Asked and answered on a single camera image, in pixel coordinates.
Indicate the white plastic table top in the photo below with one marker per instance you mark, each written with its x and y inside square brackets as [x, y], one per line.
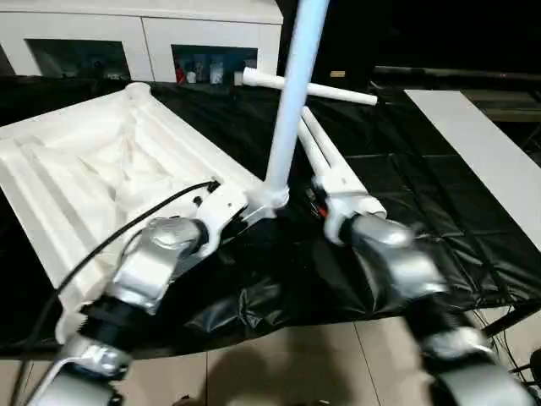
[93, 178]

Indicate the white plastic table leg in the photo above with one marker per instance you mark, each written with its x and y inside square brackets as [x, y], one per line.
[296, 93]
[338, 90]
[334, 161]
[314, 156]

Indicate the black mat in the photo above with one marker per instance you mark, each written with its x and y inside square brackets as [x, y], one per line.
[423, 211]

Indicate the black metal table frame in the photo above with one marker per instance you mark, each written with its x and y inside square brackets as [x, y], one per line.
[511, 317]

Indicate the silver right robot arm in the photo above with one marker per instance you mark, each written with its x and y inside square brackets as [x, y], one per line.
[406, 271]

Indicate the small yellow label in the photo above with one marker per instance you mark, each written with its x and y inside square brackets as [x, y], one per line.
[337, 74]

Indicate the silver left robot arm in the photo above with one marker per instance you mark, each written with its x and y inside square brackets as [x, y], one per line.
[144, 271]

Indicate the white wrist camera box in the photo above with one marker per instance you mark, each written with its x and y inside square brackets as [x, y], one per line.
[342, 199]
[221, 211]

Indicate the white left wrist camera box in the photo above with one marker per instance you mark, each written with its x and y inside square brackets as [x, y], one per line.
[221, 211]

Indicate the white sideboard with glass doors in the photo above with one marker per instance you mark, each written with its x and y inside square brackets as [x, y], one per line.
[127, 38]

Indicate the black cabinet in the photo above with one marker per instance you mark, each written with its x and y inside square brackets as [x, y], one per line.
[423, 34]

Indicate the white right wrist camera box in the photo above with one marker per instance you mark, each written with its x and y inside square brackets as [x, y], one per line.
[342, 199]

